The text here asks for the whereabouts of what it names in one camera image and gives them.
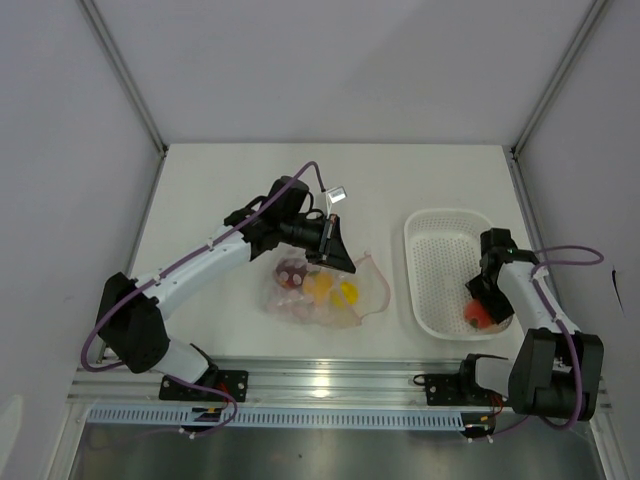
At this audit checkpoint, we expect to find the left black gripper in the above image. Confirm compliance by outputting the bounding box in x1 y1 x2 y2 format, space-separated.
280 214 355 275

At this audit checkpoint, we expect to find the orange toy fruit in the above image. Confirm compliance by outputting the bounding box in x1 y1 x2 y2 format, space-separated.
302 271 333 305

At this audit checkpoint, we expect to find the red orange toy peach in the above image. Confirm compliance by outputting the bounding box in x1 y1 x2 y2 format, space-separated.
463 299 494 330

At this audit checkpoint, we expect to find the dark red toy apple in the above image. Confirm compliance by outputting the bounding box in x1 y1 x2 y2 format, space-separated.
274 258 309 290

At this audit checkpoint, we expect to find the clear pink zip top bag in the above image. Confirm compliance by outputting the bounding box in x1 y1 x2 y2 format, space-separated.
261 248 391 329

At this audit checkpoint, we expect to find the yellow toy pear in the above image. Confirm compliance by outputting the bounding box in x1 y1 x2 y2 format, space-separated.
329 281 359 308

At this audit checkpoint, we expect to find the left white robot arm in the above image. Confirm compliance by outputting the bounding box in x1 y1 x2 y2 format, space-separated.
95 176 356 400

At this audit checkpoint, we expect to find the white perforated plastic basket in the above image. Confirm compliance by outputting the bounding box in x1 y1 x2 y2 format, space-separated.
404 208 511 341

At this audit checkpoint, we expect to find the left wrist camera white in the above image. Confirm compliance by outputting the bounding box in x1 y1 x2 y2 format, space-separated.
325 186 348 214

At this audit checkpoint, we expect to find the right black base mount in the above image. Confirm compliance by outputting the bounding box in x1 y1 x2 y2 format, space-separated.
412 373 508 407

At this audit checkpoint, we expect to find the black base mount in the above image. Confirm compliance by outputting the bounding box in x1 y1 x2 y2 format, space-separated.
158 370 249 403
412 373 508 407

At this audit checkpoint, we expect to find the aluminium mounting rail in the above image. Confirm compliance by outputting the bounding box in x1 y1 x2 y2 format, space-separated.
67 357 611 412

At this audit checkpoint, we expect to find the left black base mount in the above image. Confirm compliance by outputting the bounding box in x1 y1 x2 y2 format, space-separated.
158 370 249 403

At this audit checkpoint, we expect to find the white slotted cable duct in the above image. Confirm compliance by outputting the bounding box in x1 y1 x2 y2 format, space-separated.
87 404 465 431

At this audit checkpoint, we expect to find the right aluminium frame post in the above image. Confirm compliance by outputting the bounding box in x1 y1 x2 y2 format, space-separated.
510 0 613 161

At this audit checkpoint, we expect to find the aluminium frame post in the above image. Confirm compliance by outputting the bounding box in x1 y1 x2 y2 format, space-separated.
510 0 613 161
76 0 168 157

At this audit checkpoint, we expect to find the left aluminium frame post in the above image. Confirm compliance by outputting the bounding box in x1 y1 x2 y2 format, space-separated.
76 0 168 157

